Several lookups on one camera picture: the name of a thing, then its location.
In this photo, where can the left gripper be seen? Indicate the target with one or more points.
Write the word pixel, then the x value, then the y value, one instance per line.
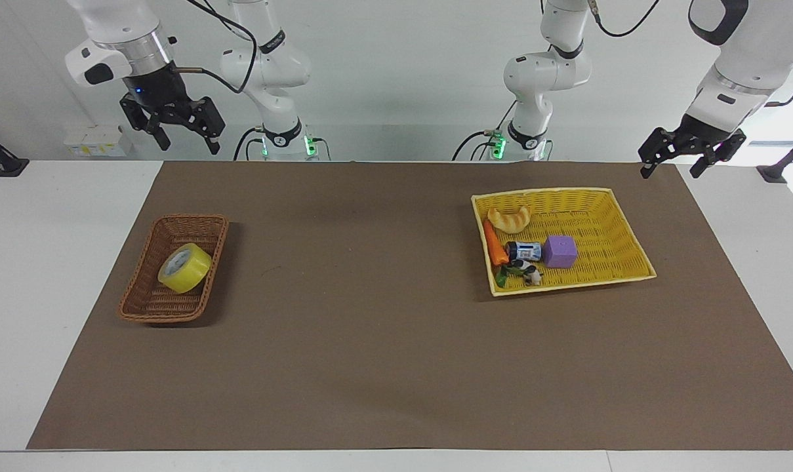
pixel 703 133

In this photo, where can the black and white toy cow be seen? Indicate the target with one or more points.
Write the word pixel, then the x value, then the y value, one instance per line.
pixel 530 273

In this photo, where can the small blue can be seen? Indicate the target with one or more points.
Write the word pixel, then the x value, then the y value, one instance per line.
pixel 525 251

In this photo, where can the yellow tape roll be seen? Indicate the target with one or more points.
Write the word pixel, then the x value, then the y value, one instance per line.
pixel 193 272

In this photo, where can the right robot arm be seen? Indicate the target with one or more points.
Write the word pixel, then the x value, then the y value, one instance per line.
pixel 275 72

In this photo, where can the orange toy carrot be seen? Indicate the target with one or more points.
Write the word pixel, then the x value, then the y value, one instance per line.
pixel 494 246

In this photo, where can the brown wicker basket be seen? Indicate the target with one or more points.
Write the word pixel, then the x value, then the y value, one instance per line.
pixel 147 298

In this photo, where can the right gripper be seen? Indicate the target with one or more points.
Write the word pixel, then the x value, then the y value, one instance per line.
pixel 155 90

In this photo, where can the purple cube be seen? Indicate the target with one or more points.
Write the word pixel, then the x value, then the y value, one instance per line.
pixel 560 252

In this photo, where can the yellow woven basket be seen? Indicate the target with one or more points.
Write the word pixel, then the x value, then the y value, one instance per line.
pixel 606 229

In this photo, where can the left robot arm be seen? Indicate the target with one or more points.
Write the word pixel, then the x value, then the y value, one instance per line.
pixel 546 72

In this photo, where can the black stand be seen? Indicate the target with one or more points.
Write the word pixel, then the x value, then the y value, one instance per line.
pixel 784 165
pixel 1 160

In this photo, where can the white box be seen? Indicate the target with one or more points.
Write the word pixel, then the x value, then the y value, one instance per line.
pixel 98 142

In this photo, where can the toy croissant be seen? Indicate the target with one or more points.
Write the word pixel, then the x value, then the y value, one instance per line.
pixel 509 220

